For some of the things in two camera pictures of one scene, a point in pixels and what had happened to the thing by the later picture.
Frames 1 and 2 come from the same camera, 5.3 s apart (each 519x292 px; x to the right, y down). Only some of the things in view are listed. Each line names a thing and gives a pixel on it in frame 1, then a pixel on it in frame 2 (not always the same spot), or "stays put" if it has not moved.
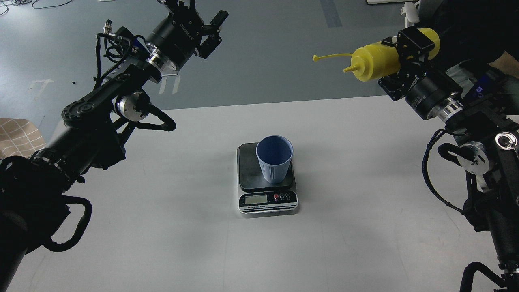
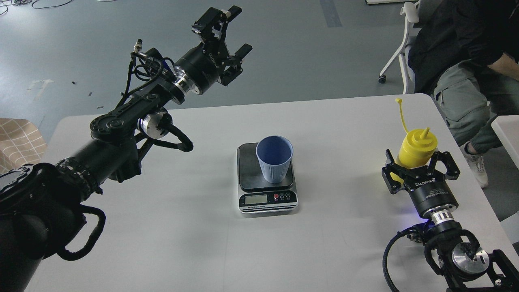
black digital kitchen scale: (256, 194) stays put
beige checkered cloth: (19, 137) stays put
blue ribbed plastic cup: (275, 153) stays put
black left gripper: (177, 37) -> (204, 65)
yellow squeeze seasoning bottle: (381, 59) -> (417, 147)
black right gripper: (422, 90) -> (427, 187)
